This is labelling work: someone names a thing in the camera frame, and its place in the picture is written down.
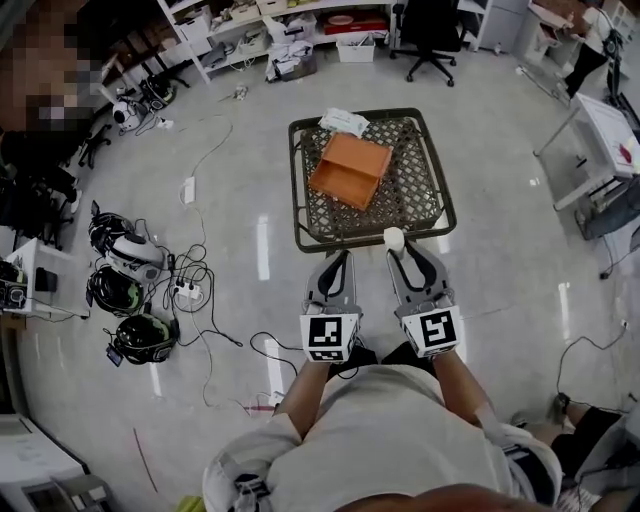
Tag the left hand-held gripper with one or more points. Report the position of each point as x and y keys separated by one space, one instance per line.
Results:
x=330 y=332

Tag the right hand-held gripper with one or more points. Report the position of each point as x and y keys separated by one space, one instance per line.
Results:
x=432 y=327

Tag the small white cylinder item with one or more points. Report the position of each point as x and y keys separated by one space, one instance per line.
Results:
x=394 y=239

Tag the orange box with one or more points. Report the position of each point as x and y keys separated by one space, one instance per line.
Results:
x=350 y=172

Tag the person's left forearm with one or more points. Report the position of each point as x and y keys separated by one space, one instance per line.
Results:
x=305 y=395

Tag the person's right forearm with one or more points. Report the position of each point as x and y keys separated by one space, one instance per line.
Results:
x=460 y=390

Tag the red flat box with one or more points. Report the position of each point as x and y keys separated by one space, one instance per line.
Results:
x=356 y=25

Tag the person's black shorts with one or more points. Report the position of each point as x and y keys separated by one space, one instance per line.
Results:
x=405 y=356

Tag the dark woven lattice table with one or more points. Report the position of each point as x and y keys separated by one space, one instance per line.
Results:
x=415 y=185

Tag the white power strip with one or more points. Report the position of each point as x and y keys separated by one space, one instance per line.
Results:
x=187 y=292
x=189 y=190

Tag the person's beige shirt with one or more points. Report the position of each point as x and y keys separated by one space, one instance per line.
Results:
x=380 y=440

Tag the white wipes packet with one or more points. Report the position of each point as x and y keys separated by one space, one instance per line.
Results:
x=344 y=121

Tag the black green helmet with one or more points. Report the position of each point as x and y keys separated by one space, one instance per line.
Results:
x=157 y=92
x=112 y=290
x=145 y=340

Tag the white grey headset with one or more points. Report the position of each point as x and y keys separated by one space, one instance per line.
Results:
x=137 y=252

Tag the grey bin with cloths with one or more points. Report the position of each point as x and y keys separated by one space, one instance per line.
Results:
x=292 y=62

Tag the black white helmet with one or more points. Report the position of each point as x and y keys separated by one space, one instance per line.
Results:
x=106 y=227

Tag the white plastic bin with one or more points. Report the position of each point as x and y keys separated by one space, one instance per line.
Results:
x=356 y=50

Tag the white metal table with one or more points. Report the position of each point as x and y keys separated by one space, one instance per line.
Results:
x=610 y=140

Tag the black office chair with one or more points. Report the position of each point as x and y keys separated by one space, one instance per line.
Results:
x=432 y=35
x=35 y=200

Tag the white round headset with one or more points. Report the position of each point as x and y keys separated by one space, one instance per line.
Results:
x=122 y=112

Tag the white shelf unit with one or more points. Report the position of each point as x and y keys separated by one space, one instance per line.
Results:
x=305 y=7

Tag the small white side table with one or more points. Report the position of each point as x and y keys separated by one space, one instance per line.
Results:
x=45 y=280

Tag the white cabinet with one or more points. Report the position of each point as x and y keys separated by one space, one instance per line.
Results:
x=35 y=465

